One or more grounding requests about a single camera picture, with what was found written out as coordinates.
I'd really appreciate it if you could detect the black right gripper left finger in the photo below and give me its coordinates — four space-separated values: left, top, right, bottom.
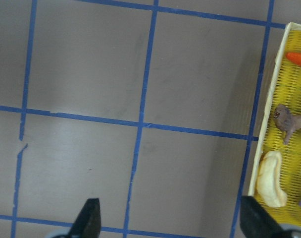
70 198 101 238

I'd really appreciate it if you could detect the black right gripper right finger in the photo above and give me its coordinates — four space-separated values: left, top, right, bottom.
240 196 291 238

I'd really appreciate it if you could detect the cream toy banana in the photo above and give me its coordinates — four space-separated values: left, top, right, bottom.
256 151 288 208

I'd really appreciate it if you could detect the yellow plastic mesh tray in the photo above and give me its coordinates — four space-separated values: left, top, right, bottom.
248 22 301 227

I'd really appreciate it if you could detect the orange toy carrot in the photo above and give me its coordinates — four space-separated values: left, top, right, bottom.
286 52 301 66

